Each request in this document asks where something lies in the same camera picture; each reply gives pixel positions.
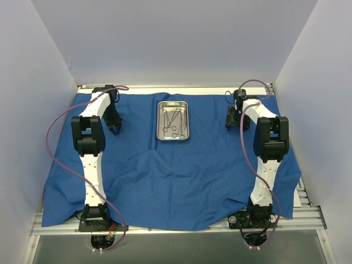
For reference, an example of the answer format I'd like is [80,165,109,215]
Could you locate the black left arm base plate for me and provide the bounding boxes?
[75,214,125,232]

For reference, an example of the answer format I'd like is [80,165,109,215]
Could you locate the stainless steel instrument tray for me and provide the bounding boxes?
[156,101,190,141]

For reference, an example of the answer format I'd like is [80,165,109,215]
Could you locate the blue surgical drape cloth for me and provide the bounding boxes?
[42,93,301,230]

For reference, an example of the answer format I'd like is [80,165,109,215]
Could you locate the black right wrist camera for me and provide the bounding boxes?
[233,89,247,101]

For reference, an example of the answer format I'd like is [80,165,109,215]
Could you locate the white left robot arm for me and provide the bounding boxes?
[71,85,123,230]

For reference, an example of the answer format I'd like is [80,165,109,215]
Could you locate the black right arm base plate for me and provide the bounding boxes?
[227,211,276,229]

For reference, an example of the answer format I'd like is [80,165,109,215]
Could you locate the steel surgical scissors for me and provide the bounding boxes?
[172,109,187,140]

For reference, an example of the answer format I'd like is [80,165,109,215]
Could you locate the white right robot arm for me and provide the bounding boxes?
[225,89,289,227]

